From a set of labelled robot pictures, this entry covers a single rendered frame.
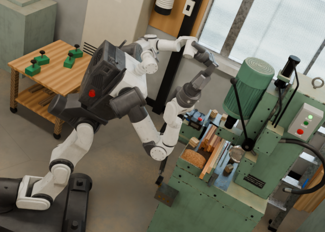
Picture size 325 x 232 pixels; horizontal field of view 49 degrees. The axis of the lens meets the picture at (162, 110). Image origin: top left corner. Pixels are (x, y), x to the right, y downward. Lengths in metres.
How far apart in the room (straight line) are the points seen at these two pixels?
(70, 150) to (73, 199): 0.59
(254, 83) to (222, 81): 1.58
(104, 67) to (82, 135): 0.46
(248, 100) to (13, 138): 2.05
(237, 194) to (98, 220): 1.09
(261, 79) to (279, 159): 0.46
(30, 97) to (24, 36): 0.61
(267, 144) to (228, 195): 0.43
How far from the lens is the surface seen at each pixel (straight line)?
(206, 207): 2.28
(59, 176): 2.21
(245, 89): 1.92
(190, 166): 2.07
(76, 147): 2.08
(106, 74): 1.71
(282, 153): 2.04
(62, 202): 2.62
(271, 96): 1.92
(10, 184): 2.46
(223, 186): 2.18
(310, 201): 3.59
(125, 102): 1.60
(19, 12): 3.58
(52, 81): 3.01
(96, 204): 2.85
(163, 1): 3.19
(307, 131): 1.88
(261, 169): 2.13
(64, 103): 1.92
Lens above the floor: 2.28
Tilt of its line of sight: 36 degrees down
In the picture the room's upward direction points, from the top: 20 degrees clockwise
